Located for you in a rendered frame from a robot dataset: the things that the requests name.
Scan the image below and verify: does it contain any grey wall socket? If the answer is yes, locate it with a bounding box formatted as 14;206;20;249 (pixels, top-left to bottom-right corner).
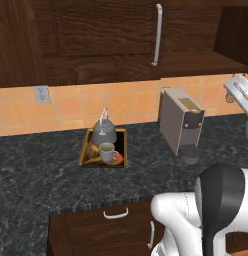
33;85;52;105

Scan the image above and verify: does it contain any grey coffee machine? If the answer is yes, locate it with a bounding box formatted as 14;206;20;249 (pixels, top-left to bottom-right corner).
158;87;206;166

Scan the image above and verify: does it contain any dark wood drawer front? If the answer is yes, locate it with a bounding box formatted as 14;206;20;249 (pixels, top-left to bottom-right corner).
63;199;154;256

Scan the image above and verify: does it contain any white base cabinet handle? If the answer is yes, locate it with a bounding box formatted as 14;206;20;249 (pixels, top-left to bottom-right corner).
147;220;156;250

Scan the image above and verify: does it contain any grey mug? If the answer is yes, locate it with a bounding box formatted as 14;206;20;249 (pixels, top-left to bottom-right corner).
98;142;125;165

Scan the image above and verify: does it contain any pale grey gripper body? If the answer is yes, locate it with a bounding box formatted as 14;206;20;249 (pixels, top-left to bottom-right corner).
223;73;248;116

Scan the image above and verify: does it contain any dark wood cabinet door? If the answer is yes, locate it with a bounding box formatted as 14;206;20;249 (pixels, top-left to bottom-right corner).
160;0;248;79
41;0;163;87
0;0;47;89
212;5;248;67

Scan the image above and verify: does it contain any grey metal kettle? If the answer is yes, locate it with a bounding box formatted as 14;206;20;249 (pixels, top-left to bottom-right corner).
91;107;118;147

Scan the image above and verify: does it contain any long silver cabinet handle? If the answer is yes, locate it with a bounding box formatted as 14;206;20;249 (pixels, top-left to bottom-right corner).
151;3;163;67

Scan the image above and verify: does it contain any white curved drawer handle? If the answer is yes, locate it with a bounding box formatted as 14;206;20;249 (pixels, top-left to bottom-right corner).
102;207;130;220

